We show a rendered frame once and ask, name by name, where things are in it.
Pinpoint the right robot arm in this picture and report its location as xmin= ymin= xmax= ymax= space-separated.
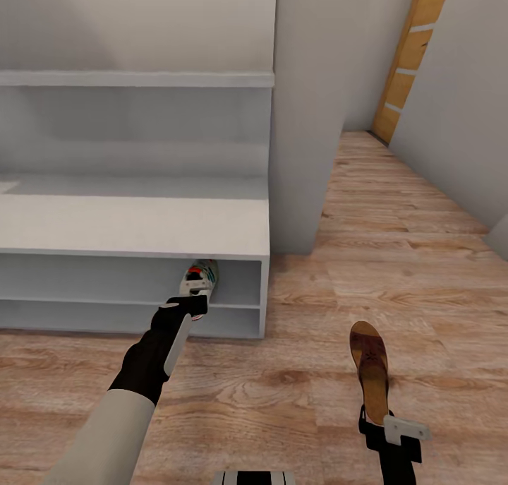
xmin=359 ymin=413 xmax=433 ymax=485

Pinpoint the sandal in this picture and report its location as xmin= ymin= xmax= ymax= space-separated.
xmin=350 ymin=321 xmax=390 ymax=426

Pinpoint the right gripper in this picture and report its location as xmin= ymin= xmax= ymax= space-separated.
xmin=359 ymin=417 xmax=422 ymax=474

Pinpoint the gym shoe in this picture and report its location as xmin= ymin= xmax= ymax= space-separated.
xmin=183 ymin=259 xmax=219 ymax=321

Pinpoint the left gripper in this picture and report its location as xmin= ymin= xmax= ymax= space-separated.
xmin=168 ymin=295 xmax=208 ymax=315

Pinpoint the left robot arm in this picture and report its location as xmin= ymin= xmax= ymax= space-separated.
xmin=38 ymin=280 xmax=212 ymax=485

